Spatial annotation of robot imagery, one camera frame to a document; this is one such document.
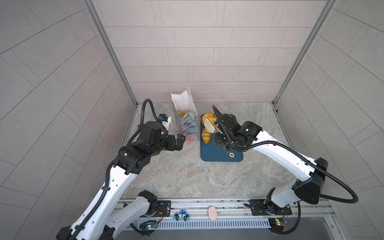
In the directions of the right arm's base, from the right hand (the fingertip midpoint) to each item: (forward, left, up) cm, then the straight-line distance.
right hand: (215, 141), depth 74 cm
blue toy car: (-28, +18, -17) cm, 37 cm away
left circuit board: (-31, +31, -15) cm, 47 cm away
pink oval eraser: (-28, +4, -18) cm, 33 cm away
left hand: (-1, +16, +9) cm, 19 cm away
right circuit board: (-33, -26, -21) cm, 47 cm away
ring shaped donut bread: (+25, +19, -5) cm, 31 cm away
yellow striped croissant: (+12, +3, -13) cm, 18 cm away
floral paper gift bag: (+14, +14, +6) cm, 20 cm away
